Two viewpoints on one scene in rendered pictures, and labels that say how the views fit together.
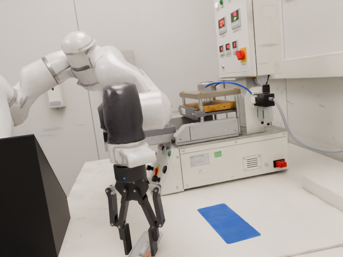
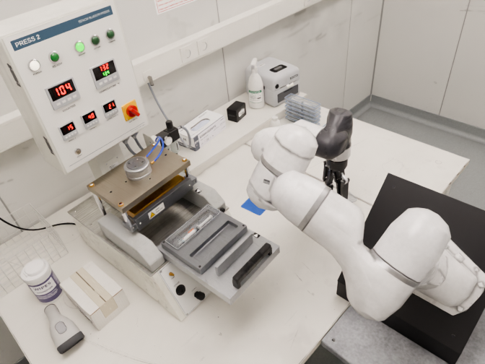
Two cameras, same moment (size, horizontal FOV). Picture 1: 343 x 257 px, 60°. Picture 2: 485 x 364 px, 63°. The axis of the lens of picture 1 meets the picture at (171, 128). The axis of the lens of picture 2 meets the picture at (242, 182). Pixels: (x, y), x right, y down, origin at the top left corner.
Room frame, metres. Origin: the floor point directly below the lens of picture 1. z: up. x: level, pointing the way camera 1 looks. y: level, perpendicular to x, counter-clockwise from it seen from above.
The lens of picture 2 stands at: (1.57, 0.82, 1.86)
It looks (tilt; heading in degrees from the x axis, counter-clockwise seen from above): 40 degrees down; 236
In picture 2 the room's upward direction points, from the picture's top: 7 degrees counter-clockwise
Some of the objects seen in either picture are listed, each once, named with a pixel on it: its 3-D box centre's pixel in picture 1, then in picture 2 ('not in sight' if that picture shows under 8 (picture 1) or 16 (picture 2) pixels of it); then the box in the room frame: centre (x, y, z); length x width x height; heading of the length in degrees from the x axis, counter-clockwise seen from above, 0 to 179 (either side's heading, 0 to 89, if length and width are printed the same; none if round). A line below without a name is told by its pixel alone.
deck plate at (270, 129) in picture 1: (218, 131); (146, 209); (1.29, -0.20, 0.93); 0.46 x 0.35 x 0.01; 102
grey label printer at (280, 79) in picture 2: not in sight; (273, 81); (0.29, -0.67, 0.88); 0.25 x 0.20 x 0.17; 92
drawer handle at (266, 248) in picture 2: (105, 133); (252, 264); (1.20, 0.27, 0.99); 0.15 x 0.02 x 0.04; 12
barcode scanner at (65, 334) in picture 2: not in sight; (57, 323); (1.70, -0.09, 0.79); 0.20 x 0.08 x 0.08; 98
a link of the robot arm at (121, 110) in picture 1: (119, 110); (333, 133); (0.72, 0.12, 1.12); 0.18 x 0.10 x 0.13; 12
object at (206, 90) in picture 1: (216, 96); (140, 172); (1.27, -0.20, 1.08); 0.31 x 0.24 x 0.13; 12
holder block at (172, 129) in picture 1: (151, 128); (204, 236); (1.23, 0.08, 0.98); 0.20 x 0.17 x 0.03; 12
